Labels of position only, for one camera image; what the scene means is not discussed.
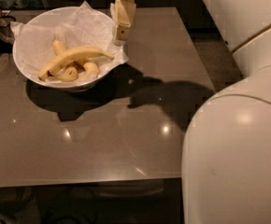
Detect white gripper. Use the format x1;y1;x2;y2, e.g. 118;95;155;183
110;0;136;46

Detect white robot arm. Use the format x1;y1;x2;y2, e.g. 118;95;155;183
181;0;271;224

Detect white bowl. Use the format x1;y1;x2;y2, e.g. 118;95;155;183
11;6;124;93

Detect right curved banana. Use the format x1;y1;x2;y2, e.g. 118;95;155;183
77;60;100;81

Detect back banana under top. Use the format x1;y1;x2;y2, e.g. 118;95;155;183
49;39;78;82

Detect white paper liner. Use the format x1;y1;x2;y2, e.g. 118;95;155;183
9;1;130;85

